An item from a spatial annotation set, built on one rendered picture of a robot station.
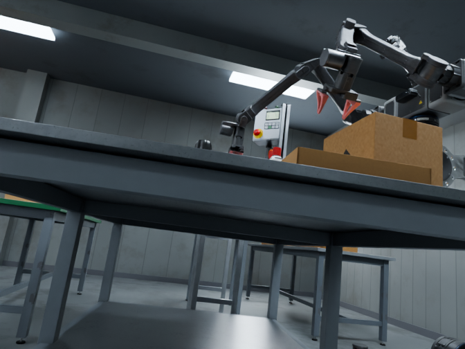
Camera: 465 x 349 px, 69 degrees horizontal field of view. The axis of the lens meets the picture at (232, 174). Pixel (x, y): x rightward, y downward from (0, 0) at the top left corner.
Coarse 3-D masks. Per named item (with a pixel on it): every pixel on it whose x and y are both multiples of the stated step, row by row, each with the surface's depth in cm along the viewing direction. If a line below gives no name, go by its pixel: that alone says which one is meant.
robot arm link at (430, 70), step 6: (426, 66) 130; (432, 66) 128; (420, 72) 132; (426, 72) 130; (432, 72) 128; (438, 72) 128; (444, 72) 128; (426, 78) 130; (432, 78) 130; (438, 78) 130
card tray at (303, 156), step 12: (288, 156) 67; (300, 156) 61; (312, 156) 61; (324, 156) 61; (336, 156) 62; (348, 156) 62; (360, 156) 62; (336, 168) 61; (348, 168) 62; (360, 168) 62; (372, 168) 62; (384, 168) 63; (396, 168) 63; (408, 168) 63; (420, 168) 64; (408, 180) 63; (420, 180) 63
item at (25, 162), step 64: (0, 192) 91; (64, 192) 127; (128, 192) 57; (192, 192) 58; (256, 192) 59; (320, 192) 61; (64, 256) 143; (128, 320) 189; (192, 320) 209; (256, 320) 234
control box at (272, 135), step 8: (264, 112) 194; (280, 112) 190; (256, 120) 195; (264, 120) 193; (272, 120) 191; (280, 120) 188; (256, 128) 194; (256, 136) 193; (264, 136) 190; (272, 136) 188; (264, 144) 198; (272, 144) 196
